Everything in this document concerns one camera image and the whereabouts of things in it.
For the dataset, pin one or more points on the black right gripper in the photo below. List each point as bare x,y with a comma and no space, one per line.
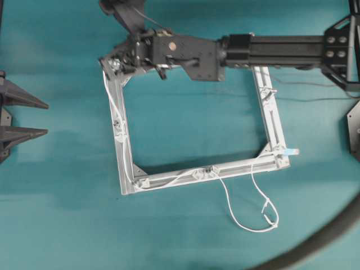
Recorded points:
130,56

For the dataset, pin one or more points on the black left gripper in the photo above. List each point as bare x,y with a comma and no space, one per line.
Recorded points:
13,95

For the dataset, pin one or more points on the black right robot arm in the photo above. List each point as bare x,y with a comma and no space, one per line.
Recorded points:
206,59

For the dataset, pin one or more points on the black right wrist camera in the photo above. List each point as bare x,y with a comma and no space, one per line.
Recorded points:
126,13

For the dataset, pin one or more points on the square aluminium extrusion frame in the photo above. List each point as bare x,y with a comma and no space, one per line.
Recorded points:
133,179

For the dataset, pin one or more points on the black vertical frame post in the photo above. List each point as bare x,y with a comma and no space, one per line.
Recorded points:
354,7

